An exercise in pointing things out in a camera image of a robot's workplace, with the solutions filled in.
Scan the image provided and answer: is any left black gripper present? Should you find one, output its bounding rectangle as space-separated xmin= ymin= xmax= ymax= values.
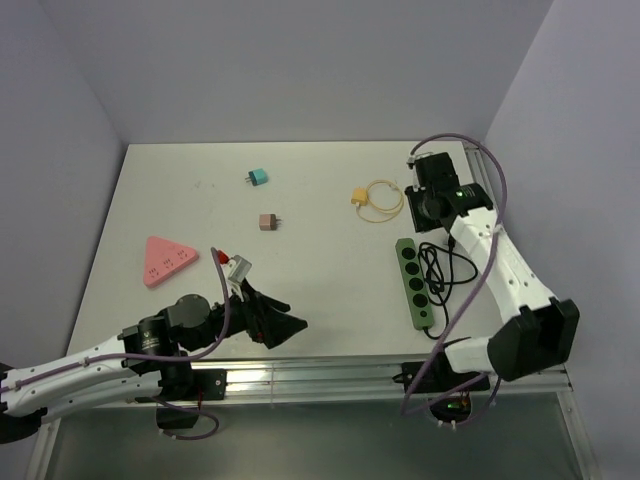
xmin=186 ymin=278 xmax=307 ymax=351

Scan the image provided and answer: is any yellow charger with cable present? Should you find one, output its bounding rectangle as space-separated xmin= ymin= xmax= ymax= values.
xmin=350 ymin=179 xmax=405 ymax=224

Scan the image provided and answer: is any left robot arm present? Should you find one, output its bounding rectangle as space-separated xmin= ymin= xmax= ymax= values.
xmin=1 ymin=283 xmax=308 ymax=444

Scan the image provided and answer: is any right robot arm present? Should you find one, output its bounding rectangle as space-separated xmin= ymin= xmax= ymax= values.
xmin=405 ymin=152 xmax=580 ymax=390

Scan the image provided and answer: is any brown plug adapter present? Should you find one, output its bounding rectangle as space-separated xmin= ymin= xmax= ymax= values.
xmin=259 ymin=213 xmax=281 ymax=231

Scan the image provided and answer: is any teal plug adapter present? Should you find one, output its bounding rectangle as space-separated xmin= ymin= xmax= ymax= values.
xmin=246 ymin=168 xmax=269 ymax=187

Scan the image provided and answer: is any green power strip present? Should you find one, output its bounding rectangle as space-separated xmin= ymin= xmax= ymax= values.
xmin=395 ymin=238 xmax=434 ymax=330

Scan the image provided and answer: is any pink triangular power strip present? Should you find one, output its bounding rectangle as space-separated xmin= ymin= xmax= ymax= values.
xmin=143 ymin=236 xmax=199 ymax=289

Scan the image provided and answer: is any aluminium front rail frame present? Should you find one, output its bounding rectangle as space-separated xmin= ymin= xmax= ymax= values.
xmin=27 ymin=356 xmax=601 ymax=479

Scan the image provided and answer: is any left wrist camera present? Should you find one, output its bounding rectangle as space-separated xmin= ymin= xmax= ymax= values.
xmin=223 ymin=255 xmax=252 ymax=297

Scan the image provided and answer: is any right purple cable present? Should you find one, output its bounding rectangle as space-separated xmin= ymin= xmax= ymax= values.
xmin=399 ymin=132 xmax=508 ymax=431

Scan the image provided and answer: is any purple cable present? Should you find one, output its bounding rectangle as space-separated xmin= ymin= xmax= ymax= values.
xmin=0 ymin=246 xmax=236 ymax=441
xmin=399 ymin=132 xmax=508 ymax=431

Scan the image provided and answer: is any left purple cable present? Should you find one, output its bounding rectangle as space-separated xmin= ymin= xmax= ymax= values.
xmin=0 ymin=246 xmax=236 ymax=441

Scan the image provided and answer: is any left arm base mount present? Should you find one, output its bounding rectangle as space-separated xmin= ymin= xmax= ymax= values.
xmin=155 ymin=369 xmax=227 ymax=436

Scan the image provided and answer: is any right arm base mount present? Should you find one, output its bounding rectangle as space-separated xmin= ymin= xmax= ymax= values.
xmin=392 ymin=357 xmax=490 ymax=423

